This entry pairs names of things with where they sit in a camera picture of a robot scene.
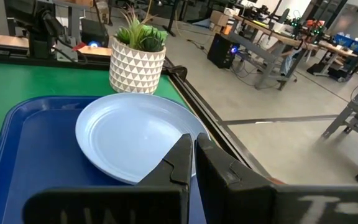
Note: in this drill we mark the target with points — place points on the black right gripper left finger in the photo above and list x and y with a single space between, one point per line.
166 186

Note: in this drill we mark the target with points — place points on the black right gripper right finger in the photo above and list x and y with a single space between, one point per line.
228 186

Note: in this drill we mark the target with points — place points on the light blue plate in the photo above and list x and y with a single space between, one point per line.
126 133

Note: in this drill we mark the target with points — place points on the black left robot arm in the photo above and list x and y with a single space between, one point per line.
39 31

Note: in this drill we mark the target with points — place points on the dark blue plastic tray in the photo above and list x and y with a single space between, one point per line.
42 149

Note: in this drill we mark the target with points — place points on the white triangle pattern pot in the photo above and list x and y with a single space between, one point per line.
135 68

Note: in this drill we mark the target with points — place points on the grey metal workbench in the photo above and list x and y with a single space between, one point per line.
269 59

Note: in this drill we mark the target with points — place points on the black computer tower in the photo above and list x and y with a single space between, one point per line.
93 31
222 53

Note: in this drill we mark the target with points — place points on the grey metal desk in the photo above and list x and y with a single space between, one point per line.
356 109

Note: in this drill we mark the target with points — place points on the green succulent plant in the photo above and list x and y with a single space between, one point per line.
141 37

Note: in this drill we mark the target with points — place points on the brown cardboard box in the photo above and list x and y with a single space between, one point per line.
218 18

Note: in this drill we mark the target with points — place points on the blue storage bin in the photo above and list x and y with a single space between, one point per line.
357 46

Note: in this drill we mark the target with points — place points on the wooden table top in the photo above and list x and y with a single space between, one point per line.
2 40

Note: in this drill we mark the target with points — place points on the black table edge frame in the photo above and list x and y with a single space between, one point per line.
204 112

